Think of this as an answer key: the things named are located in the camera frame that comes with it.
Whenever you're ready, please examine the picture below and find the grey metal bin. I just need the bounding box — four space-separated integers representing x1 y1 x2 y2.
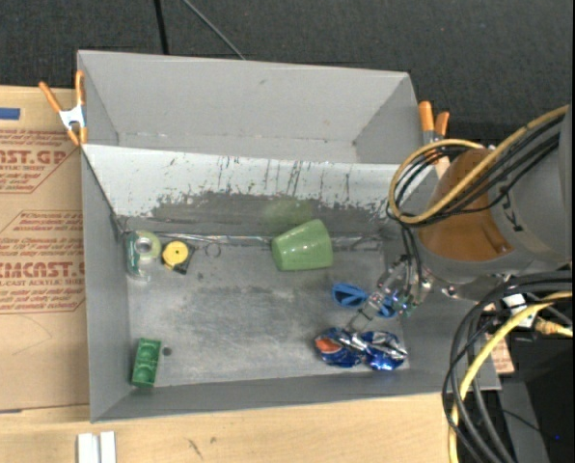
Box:
76 49 502 423

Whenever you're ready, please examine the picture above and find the brown cardboard board red print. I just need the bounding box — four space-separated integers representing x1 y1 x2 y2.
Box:
0 83 92 415

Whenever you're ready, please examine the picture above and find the green cup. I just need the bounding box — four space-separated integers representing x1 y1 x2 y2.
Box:
270 218 335 273

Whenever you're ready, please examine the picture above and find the green toy block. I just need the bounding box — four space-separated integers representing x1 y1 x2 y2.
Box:
130 337 163 389

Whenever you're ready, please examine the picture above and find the yellow and black tape measure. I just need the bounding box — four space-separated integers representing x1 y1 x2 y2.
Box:
161 240 195 276

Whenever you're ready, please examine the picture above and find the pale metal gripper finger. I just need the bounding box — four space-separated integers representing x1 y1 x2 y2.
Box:
364 290 388 313
345 306 378 332

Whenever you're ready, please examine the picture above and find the crushed blue foil packet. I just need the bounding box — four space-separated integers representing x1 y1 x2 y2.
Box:
314 326 409 372

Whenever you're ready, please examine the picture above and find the clear and green tape roll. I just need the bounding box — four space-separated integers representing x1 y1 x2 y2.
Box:
124 230 163 281

